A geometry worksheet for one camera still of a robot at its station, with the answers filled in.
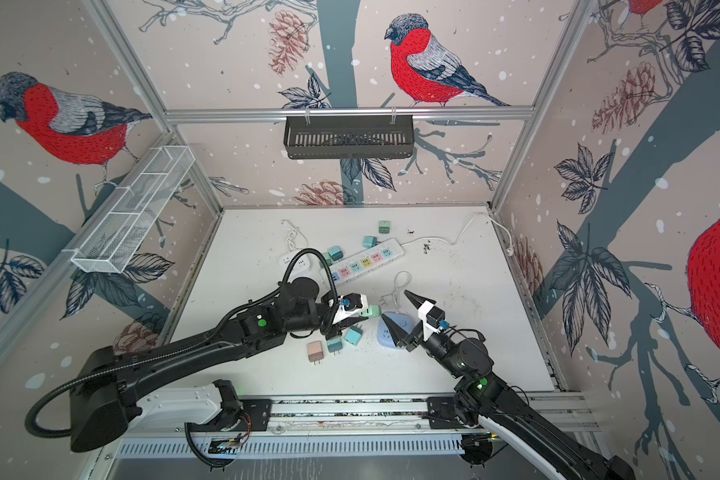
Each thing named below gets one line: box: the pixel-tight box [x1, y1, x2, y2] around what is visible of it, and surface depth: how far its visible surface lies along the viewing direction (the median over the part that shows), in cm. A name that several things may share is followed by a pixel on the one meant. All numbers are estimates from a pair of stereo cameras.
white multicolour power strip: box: [320, 238, 405, 285], surface depth 105 cm
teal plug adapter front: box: [327, 338, 343, 356], surface depth 85 cm
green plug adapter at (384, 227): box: [378, 220, 391, 235], surface depth 115 cm
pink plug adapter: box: [307, 340, 324, 366], surface depth 85 cm
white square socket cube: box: [278, 253, 310, 273], surface depth 103 cm
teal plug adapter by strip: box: [363, 236, 378, 249], surface depth 110 cm
